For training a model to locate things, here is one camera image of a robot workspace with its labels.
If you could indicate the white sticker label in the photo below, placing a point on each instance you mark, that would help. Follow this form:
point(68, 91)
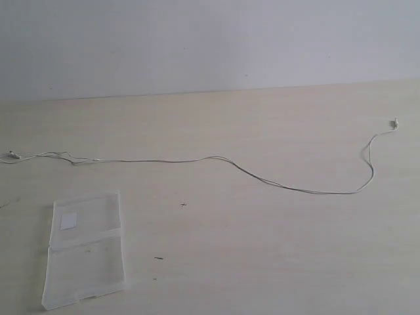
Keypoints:
point(68, 221)

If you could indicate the clear plastic storage case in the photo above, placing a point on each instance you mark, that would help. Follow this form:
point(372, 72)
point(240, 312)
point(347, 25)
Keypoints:
point(86, 261)

